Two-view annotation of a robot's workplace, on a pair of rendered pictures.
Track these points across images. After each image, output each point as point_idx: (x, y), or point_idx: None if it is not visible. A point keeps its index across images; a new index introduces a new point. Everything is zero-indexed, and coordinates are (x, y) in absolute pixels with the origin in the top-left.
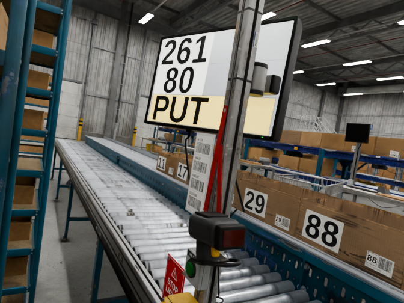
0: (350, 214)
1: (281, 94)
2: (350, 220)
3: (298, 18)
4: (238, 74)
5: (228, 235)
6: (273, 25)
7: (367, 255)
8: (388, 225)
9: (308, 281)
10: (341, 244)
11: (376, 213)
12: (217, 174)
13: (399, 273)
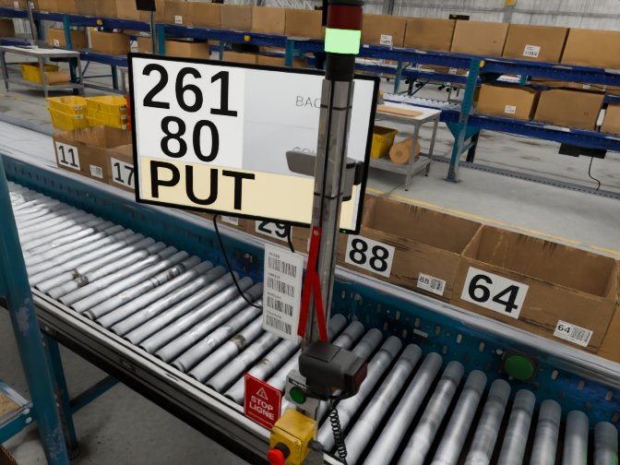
0: (401, 237)
1: (364, 181)
2: (400, 244)
3: (379, 79)
4: (332, 194)
5: (358, 378)
6: None
7: (419, 277)
8: (425, 222)
9: (359, 309)
10: (392, 268)
11: (413, 209)
12: (315, 303)
13: (449, 290)
